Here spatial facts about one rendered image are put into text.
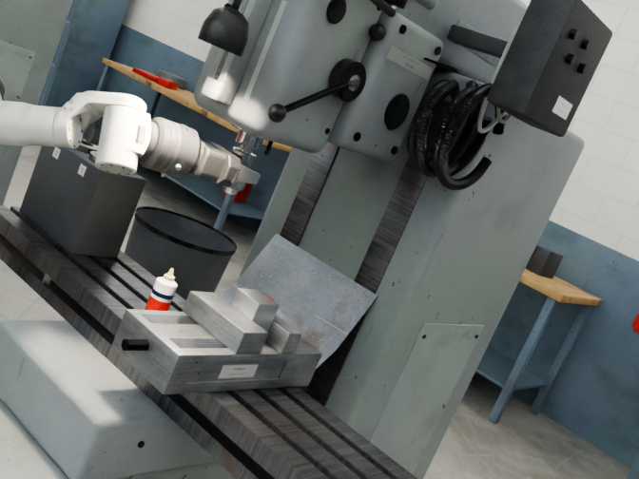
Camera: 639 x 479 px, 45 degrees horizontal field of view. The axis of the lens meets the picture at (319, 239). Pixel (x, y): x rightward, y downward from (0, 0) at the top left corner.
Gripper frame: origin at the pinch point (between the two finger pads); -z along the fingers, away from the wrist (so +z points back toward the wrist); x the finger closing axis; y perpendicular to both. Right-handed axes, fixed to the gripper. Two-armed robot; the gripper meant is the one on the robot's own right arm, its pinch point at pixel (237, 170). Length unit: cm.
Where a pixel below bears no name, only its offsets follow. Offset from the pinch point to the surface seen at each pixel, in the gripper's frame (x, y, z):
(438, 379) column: -7, 32, -70
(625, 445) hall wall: 101, 107, -408
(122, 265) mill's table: 29.0, 32.4, -0.4
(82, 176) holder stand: 33.0, 16.5, 13.4
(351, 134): -8.7, -14.0, -13.9
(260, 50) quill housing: -5.4, -20.9, 8.2
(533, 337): 136, 62, -317
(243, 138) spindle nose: -1.3, -6.0, 2.1
